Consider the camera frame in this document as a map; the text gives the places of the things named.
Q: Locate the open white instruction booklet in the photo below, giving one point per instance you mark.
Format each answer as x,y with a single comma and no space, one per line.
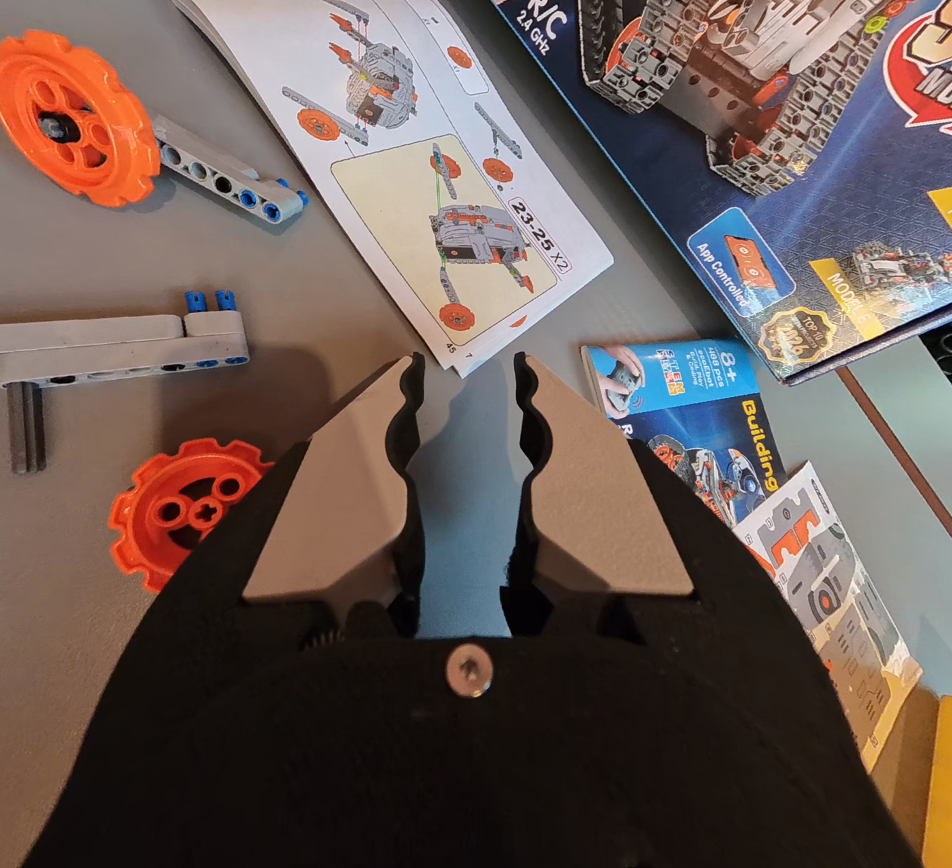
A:
401,206

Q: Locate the yellow plastic bin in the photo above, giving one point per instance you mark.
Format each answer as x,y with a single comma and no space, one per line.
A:
938,793

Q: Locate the grey beam assembly with axle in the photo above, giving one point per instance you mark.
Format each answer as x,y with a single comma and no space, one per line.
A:
111,340

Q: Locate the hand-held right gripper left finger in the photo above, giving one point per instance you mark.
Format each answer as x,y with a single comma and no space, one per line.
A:
335,511

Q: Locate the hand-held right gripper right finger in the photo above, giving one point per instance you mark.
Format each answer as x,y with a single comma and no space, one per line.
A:
610,511

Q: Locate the orange gear on grey beam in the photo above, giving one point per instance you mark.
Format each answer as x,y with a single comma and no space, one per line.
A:
119,161

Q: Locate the blue robot kit box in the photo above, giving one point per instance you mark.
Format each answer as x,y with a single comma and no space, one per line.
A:
818,161

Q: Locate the blue closed instruction booklet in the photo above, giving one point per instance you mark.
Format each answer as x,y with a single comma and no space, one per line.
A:
692,385

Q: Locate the orange gear wheel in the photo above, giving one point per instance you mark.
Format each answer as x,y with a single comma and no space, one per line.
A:
149,533

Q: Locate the robot sticker sheet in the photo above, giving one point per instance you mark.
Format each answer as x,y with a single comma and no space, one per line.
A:
840,600

